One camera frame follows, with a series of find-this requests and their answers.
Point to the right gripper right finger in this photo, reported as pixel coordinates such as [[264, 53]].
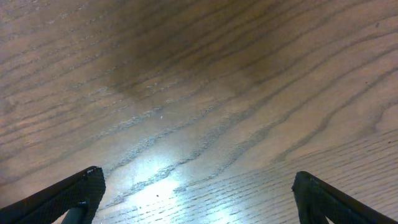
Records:
[[320, 203]]

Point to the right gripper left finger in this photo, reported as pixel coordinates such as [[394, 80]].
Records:
[[77, 198]]

